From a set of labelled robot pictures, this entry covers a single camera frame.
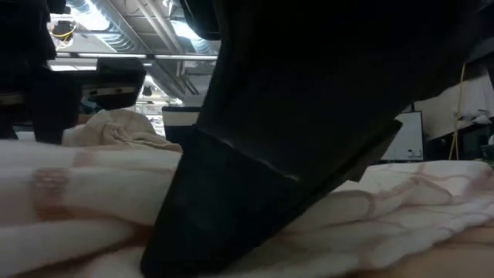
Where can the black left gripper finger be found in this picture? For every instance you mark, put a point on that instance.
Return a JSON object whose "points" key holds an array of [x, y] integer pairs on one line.
{"points": [[50, 116], [7, 123]]}

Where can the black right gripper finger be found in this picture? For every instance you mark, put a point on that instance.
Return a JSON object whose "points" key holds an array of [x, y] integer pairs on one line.
{"points": [[216, 216]]}

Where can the white terry towel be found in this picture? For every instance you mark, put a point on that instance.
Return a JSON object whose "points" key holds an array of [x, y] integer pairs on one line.
{"points": [[116, 131]]}

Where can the navy white striped fabric bin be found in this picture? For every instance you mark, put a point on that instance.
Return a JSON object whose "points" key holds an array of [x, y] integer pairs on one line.
{"points": [[179, 117]]}

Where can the white red checked towel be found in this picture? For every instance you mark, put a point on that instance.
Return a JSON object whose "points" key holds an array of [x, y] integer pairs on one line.
{"points": [[77, 185]]}

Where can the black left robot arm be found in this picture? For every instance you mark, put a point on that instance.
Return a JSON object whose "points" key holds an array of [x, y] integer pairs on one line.
{"points": [[23, 27]]}

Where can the small black hanging device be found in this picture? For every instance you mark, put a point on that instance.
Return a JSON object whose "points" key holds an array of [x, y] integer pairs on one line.
{"points": [[147, 91]]}

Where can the whiteboard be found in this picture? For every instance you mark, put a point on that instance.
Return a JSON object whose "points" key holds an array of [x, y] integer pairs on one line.
{"points": [[409, 139]]}

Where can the white plastic bag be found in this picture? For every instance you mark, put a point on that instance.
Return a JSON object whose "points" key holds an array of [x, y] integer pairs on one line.
{"points": [[476, 116]]}

